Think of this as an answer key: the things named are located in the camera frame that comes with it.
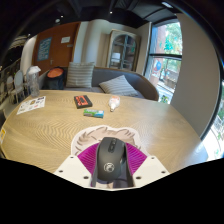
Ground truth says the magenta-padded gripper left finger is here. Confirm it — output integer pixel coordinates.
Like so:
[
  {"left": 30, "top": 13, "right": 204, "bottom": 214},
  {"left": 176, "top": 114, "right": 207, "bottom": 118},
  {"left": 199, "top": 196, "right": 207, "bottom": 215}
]
[{"left": 53, "top": 142, "right": 101, "bottom": 188}]

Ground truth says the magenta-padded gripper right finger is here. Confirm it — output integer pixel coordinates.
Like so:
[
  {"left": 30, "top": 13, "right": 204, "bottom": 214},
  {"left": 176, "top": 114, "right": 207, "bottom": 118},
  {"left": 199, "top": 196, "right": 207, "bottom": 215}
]
[{"left": 124, "top": 143, "right": 170, "bottom": 188}]

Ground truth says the black computer mouse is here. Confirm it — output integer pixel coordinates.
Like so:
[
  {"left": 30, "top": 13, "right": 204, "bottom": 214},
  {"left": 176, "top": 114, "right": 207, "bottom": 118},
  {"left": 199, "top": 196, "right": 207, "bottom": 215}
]
[{"left": 90, "top": 136, "right": 134, "bottom": 188}]

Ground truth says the small green pack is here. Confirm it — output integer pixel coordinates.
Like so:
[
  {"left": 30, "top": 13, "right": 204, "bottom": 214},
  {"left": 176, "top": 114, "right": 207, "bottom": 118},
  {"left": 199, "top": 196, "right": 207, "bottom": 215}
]
[{"left": 82, "top": 108, "right": 105, "bottom": 119}]

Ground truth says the black box with red print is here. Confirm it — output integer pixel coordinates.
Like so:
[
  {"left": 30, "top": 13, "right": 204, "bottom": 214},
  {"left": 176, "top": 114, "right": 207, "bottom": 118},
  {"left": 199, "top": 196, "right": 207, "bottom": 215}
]
[{"left": 73, "top": 94, "right": 93, "bottom": 110}]

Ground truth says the white plastic tube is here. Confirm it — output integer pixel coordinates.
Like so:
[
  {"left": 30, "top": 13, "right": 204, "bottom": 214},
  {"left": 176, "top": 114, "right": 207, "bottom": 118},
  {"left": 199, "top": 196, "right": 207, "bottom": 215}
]
[{"left": 108, "top": 95, "right": 121, "bottom": 113}]

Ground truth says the white sticker sheet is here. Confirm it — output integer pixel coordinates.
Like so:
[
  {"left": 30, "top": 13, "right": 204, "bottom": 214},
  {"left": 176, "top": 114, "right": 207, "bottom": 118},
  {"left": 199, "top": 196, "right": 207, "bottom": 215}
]
[{"left": 16, "top": 95, "right": 47, "bottom": 116}]

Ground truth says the curved black-framed window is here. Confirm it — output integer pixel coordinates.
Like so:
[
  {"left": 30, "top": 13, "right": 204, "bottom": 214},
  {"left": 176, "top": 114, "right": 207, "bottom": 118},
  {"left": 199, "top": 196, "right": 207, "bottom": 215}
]
[{"left": 201, "top": 79, "right": 224, "bottom": 162}]

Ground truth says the flat striped grey cushion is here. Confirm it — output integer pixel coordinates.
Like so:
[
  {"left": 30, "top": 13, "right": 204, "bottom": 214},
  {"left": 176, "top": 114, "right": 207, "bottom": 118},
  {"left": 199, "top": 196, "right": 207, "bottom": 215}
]
[{"left": 98, "top": 74, "right": 139, "bottom": 98}]

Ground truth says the black and orange backpack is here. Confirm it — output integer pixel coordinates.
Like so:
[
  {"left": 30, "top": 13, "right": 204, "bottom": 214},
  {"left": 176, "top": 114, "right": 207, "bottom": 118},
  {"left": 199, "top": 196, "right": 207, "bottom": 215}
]
[{"left": 44, "top": 66, "right": 67, "bottom": 90}]

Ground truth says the upright striped grey cushion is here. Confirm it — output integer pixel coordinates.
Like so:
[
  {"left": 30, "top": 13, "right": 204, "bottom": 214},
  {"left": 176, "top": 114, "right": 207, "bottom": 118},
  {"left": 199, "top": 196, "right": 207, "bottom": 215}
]
[{"left": 65, "top": 61, "right": 96, "bottom": 89}]

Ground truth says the clear plastic bottle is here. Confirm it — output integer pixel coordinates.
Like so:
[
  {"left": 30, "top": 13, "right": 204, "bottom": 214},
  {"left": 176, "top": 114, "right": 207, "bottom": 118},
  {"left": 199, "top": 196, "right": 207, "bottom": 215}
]
[{"left": 25, "top": 65, "right": 42, "bottom": 98}]

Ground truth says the grey curved sofa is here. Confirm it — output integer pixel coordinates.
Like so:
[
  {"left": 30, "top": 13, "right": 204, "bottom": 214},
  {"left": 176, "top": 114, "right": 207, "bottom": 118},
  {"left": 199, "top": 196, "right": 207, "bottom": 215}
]
[{"left": 39, "top": 66, "right": 160, "bottom": 102}]

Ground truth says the group of white chairs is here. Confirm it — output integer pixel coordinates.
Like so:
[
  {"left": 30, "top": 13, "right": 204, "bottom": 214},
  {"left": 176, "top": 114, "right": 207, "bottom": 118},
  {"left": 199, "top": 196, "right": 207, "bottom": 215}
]
[{"left": 4, "top": 69, "right": 28, "bottom": 104}]

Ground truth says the tall black-framed window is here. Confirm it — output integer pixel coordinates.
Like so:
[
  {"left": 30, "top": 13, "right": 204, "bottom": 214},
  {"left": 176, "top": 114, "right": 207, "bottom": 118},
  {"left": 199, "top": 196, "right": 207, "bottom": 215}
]
[{"left": 143, "top": 21, "right": 184, "bottom": 104}]

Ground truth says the orange wooden door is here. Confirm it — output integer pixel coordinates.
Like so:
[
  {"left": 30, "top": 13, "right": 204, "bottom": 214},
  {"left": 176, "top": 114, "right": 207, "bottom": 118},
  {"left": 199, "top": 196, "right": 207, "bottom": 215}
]
[{"left": 32, "top": 21, "right": 81, "bottom": 76}]

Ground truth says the arched glass-door cabinet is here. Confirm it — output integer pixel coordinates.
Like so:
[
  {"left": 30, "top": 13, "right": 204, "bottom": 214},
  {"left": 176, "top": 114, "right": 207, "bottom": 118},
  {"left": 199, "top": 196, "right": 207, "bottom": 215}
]
[{"left": 106, "top": 29, "right": 141, "bottom": 72}]

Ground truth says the blue poster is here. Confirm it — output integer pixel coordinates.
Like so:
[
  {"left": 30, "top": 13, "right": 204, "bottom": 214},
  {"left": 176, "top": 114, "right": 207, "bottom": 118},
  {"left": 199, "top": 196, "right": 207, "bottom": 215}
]
[{"left": 36, "top": 36, "right": 53, "bottom": 62}]

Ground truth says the small white sign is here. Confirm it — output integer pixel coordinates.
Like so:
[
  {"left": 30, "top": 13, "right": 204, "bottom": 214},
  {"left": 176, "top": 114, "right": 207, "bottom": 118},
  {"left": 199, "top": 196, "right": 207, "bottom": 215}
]
[{"left": 60, "top": 35, "right": 72, "bottom": 44}]

